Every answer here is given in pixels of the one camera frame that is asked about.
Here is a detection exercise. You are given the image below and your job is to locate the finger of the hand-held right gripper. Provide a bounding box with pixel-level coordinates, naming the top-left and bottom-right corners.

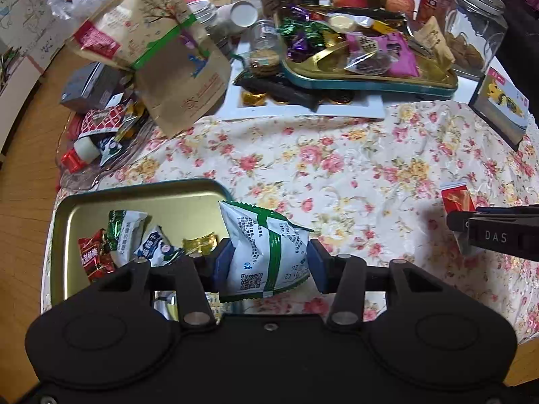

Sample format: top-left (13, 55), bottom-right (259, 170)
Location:
top-left (446, 205), bottom-right (539, 233)

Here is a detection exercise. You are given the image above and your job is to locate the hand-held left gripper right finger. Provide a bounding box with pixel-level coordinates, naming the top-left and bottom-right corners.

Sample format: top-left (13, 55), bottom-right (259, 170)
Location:
top-left (309, 240), bottom-right (441, 331)

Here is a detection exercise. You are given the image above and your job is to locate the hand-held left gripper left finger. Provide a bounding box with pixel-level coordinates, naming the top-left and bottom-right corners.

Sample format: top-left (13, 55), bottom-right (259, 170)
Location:
top-left (99, 239), bottom-right (231, 331)

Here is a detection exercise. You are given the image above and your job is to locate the red white snack packet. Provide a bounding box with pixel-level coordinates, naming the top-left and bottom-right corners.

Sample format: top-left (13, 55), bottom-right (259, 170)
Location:
top-left (440, 180), bottom-right (479, 256)

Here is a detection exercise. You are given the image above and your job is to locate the gold candy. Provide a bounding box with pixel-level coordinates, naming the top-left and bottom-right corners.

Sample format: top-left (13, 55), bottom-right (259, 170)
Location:
top-left (181, 231), bottom-right (218, 256)

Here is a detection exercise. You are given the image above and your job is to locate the white green snack packet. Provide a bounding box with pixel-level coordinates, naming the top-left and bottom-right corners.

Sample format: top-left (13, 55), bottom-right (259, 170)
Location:
top-left (104, 209), bottom-right (149, 269)
top-left (218, 200), bottom-right (315, 302)

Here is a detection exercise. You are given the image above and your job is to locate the white blue snack packet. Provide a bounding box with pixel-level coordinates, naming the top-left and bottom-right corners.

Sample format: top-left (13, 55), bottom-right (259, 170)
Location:
top-left (134, 224), bottom-right (187, 267)

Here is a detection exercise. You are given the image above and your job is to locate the gold metal tray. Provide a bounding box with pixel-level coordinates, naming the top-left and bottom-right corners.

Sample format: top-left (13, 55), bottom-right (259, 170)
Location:
top-left (50, 178), bottom-right (236, 323)

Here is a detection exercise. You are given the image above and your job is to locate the floral tablecloth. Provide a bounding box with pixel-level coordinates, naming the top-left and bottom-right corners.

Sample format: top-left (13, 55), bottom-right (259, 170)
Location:
top-left (40, 100), bottom-right (539, 346)

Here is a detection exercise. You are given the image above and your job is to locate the picture card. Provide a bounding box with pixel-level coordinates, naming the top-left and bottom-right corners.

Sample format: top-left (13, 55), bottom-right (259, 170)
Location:
top-left (469, 66), bottom-right (530, 151)

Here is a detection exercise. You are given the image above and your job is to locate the clear glass dish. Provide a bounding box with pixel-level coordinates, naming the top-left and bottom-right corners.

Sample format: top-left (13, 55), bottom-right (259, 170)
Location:
top-left (54, 103), bottom-right (171, 191)

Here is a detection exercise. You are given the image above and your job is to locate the teal tray of candy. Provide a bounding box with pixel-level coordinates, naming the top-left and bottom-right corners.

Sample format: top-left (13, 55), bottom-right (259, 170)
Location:
top-left (279, 3), bottom-right (461, 102)

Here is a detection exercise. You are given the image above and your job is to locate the pink snack packet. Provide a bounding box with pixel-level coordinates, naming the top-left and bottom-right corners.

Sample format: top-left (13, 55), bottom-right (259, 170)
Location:
top-left (376, 31), bottom-right (420, 79)

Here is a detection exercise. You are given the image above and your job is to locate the black snack packet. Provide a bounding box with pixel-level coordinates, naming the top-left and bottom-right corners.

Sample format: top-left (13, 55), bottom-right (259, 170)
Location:
top-left (233, 73), bottom-right (321, 113)

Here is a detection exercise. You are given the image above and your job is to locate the tan snack packet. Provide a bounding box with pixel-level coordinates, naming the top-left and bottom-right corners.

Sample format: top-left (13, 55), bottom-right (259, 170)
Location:
top-left (414, 16), bottom-right (456, 71)

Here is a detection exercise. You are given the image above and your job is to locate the red patterned snack packet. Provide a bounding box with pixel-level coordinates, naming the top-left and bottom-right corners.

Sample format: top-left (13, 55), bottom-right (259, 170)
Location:
top-left (79, 104), bottom-right (128, 140)

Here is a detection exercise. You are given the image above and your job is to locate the large clear plastic jar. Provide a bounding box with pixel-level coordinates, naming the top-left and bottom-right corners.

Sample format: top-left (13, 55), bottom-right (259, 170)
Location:
top-left (443, 0), bottom-right (509, 81)

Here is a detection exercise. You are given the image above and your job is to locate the brown paper bag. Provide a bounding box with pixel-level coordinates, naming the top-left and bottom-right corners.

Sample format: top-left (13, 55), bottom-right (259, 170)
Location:
top-left (68, 0), bottom-right (233, 138)

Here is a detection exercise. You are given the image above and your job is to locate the grey cardboard box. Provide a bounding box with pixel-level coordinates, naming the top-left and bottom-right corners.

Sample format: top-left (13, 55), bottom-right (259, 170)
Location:
top-left (58, 62), bottom-right (128, 113)

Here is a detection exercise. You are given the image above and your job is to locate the small clear cookie jar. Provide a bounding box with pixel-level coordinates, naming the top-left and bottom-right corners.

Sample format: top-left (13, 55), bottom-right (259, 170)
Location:
top-left (248, 18), bottom-right (288, 77)

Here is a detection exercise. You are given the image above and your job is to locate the white paper cup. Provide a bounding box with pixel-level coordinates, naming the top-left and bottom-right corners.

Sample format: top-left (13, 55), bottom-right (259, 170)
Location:
top-left (216, 0), bottom-right (259, 31)

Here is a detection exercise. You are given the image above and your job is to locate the white low cabinet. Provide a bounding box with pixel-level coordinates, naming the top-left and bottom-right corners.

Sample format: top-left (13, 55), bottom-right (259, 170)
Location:
top-left (0, 46), bottom-right (48, 152)

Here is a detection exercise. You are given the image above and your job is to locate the white board with drawings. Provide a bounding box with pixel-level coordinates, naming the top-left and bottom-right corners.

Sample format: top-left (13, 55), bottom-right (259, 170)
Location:
top-left (0, 0), bottom-right (65, 69)

